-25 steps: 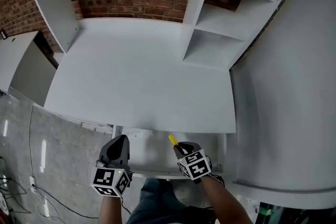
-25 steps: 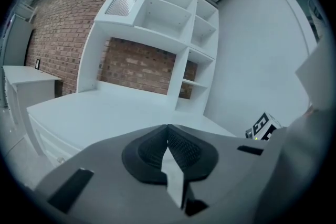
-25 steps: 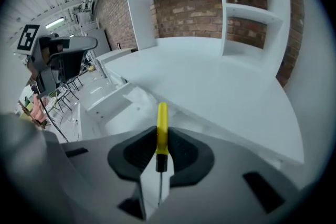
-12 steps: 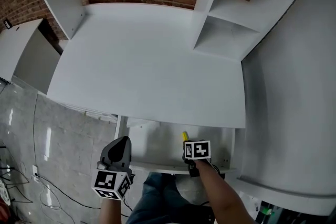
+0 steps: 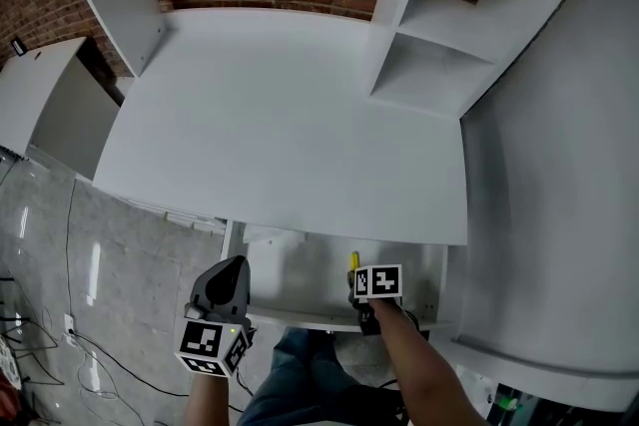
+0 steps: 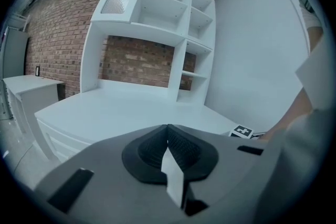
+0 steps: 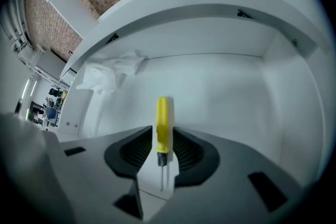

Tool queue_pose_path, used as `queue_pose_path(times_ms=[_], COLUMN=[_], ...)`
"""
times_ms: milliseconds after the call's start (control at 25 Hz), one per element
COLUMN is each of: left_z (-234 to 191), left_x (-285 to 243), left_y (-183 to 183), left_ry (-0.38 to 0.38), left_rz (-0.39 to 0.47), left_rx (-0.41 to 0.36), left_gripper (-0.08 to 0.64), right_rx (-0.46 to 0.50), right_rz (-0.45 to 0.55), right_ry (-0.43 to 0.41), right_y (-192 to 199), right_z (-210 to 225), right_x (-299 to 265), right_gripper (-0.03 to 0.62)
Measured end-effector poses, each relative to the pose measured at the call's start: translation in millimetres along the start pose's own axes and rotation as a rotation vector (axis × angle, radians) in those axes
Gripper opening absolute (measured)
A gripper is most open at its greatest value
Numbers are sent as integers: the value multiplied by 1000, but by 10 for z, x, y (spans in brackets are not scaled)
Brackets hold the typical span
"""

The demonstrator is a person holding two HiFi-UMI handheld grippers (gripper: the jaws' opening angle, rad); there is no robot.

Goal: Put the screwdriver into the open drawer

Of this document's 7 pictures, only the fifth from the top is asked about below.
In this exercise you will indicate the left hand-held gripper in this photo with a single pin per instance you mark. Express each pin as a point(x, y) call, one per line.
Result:
point(204, 341)

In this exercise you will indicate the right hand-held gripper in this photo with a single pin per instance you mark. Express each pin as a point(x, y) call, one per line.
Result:
point(382, 282)

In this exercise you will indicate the wide white desk drawer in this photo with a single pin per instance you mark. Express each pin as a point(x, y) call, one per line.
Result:
point(299, 279)

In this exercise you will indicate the person's right forearm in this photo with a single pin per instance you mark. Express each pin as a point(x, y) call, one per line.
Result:
point(424, 364)

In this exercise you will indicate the person's left forearm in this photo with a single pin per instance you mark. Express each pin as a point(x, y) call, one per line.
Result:
point(207, 401)

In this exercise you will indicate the small white drawer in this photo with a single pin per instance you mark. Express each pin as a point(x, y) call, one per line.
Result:
point(175, 214)

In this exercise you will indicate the person's blue jeans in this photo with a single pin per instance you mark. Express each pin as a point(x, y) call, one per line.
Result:
point(299, 379)

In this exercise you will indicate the white power strip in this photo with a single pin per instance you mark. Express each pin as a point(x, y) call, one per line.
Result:
point(69, 324)

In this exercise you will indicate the white desk with hutch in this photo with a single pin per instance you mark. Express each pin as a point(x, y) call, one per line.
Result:
point(279, 125)

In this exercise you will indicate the green and white object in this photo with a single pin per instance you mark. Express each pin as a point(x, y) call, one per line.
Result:
point(510, 403)

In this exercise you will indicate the black metal stand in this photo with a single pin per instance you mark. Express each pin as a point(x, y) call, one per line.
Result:
point(30, 354)

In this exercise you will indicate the small white desk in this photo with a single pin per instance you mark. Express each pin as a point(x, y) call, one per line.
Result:
point(35, 90)

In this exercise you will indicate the black window frame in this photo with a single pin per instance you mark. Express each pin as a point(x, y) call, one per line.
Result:
point(574, 406)

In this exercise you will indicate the small black picture frame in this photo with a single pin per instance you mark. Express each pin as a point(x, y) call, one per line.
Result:
point(18, 47)

